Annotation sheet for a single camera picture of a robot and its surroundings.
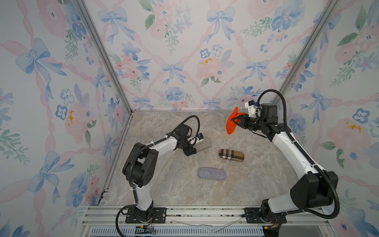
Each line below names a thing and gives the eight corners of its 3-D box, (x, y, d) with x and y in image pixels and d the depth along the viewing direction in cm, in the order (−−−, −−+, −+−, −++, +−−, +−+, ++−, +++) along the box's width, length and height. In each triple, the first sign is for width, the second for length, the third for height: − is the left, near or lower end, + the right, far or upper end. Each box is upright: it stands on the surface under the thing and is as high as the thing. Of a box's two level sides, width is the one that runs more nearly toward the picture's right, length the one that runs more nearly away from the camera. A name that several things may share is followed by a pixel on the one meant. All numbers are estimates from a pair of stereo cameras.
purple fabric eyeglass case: (198, 180, 88) (198, 177, 85) (198, 169, 92) (198, 167, 89) (225, 180, 88) (226, 177, 85) (223, 169, 92) (225, 167, 89)
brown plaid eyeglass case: (218, 158, 96) (219, 155, 93) (218, 151, 100) (219, 148, 97) (243, 162, 95) (244, 159, 92) (242, 154, 98) (244, 151, 95)
